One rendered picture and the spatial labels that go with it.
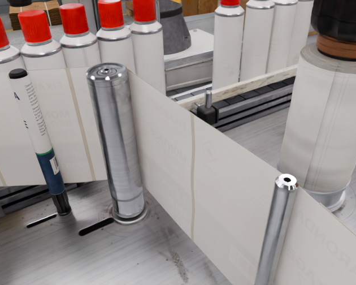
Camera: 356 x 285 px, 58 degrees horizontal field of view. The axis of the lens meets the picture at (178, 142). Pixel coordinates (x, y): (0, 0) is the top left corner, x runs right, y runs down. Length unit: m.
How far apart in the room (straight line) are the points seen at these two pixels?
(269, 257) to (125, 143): 0.18
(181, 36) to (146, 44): 0.35
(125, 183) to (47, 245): 0.12
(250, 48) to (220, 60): 0.08
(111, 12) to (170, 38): 0.37
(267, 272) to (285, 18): 0.53
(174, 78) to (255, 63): 0.21
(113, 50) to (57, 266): 0.29
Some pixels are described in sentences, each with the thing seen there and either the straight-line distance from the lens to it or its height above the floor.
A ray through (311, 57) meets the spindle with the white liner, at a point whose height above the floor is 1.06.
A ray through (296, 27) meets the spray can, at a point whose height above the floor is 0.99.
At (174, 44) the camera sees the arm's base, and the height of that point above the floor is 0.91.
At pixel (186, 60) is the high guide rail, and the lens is 0.62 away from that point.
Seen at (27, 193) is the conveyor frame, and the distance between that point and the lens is 0.52.
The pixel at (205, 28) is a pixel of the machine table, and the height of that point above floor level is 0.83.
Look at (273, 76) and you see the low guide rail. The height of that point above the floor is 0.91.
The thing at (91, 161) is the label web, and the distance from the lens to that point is 0.39.
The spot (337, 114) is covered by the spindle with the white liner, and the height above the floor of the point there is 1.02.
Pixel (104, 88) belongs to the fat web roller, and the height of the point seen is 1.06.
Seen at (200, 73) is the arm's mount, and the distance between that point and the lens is 0.81.
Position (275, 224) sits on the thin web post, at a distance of 0.19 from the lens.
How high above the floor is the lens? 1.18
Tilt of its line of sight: 36 degrees down
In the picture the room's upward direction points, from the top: 2 degrees counter-clockwise
